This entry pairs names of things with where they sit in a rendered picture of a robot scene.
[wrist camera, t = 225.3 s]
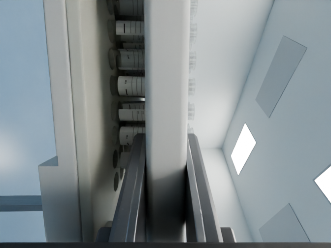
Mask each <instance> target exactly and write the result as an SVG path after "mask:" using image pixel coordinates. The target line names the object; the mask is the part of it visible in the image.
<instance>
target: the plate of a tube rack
mask: <svg viewBox="0 0 331 248"><path fill-rule="evenodd" d="M189 39H190V0H144V47H145V135H146V223H147V242H185V202H186V160H187V121H188V81H189Z"/></svg>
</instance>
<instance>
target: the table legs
mask: <svg viewBox="0 0 331 248"><path fill-rule="evenodd" d="M28 211H43V209H42V200H41V195H10V196H0V212H28Z"/></svg>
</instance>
